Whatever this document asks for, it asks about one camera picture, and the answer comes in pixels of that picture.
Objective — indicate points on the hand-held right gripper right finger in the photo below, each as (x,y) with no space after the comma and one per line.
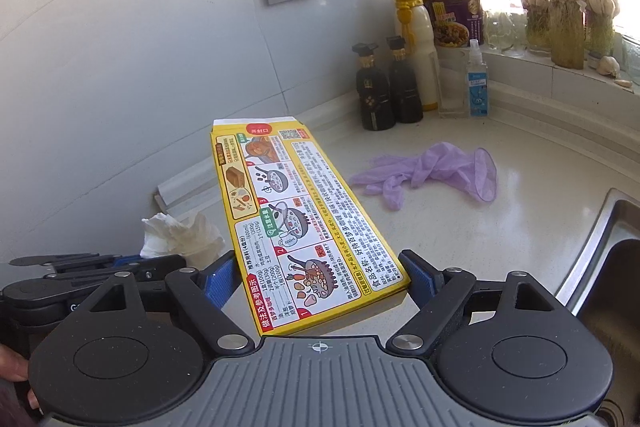
(420,277)

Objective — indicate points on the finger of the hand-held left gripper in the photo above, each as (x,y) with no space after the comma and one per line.
(55,260)
(130,264)

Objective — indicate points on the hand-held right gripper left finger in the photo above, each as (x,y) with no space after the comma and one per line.
(222,282)

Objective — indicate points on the white tissue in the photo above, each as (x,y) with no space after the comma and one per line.
(180,237)

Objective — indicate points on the yellow printed food box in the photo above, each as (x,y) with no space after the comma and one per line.
(310,227)

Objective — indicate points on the person's left hand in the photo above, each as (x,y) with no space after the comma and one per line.
(12,364)

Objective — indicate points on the purple disposable glove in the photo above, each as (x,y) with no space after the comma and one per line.
(430,167)

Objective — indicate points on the dark glass sauce bottle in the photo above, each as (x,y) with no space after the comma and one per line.
(406,87)
(372,97)

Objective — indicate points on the steel kitchen sink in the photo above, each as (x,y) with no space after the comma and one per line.
(610,287)

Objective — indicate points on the clear plastic container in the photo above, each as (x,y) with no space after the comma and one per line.
(452,82)

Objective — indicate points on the small blue spray bottle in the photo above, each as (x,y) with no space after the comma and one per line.
(477,87)

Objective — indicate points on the white bottle with yellow cap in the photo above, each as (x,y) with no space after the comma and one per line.
(417,52)

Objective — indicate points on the clear glass jar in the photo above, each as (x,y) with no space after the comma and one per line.
(502,32)

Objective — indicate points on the purple instant noodle cup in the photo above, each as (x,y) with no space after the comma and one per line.
(455,19)

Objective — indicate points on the garlic clove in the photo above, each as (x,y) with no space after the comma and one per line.
(623,83)

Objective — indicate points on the loose garlic bulb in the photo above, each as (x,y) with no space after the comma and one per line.
(609,66)

